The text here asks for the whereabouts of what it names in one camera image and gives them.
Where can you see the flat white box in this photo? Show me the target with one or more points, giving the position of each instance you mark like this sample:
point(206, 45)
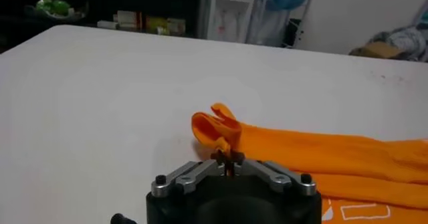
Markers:
point(107, 24)

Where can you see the white and red medicine box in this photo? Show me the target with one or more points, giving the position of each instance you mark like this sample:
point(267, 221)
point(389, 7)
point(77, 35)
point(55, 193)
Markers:
point(127, 20)

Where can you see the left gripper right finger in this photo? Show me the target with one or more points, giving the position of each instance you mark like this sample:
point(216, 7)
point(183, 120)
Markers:
point(267, 173)

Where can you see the black stand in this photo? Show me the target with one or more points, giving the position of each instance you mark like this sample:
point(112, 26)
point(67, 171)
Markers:
point(292, 33)

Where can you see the white water dispenser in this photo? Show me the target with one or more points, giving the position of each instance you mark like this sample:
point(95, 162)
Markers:
point(229, 11)

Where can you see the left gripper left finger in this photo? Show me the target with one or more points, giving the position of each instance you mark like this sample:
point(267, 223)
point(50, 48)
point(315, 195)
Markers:
point(197, 173)

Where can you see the orange t-shirt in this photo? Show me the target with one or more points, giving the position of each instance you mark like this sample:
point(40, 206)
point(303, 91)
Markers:
point(301, 148)

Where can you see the dark bowl with green items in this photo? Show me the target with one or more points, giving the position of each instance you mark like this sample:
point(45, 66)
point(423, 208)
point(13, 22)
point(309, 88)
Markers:
point(53, 8)

